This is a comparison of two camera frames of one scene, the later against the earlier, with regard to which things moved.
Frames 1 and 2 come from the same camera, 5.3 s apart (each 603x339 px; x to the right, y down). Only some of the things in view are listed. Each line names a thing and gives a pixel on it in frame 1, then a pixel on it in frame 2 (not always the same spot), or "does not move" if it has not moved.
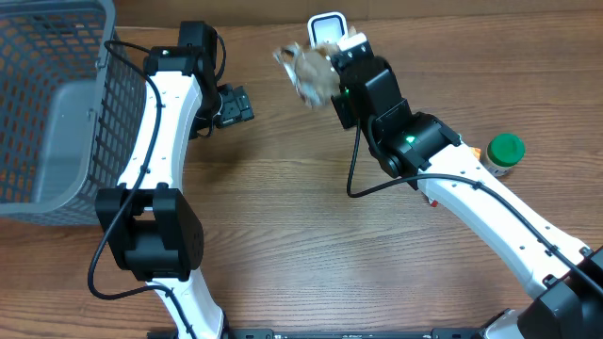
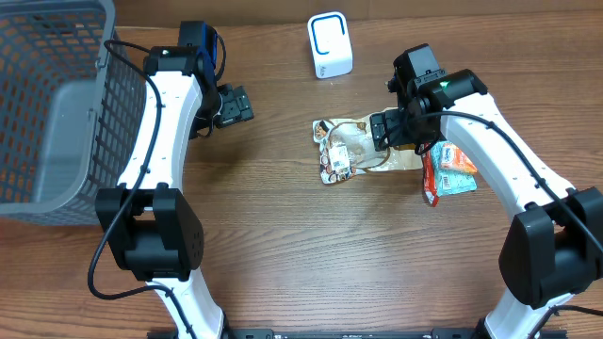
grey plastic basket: (73, 110) does not move
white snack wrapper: (309, 69) -> (347, 147)
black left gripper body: (236, 108) does not move
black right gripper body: (345, 104) -> (399, 125)
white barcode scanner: (327, 27) does not move
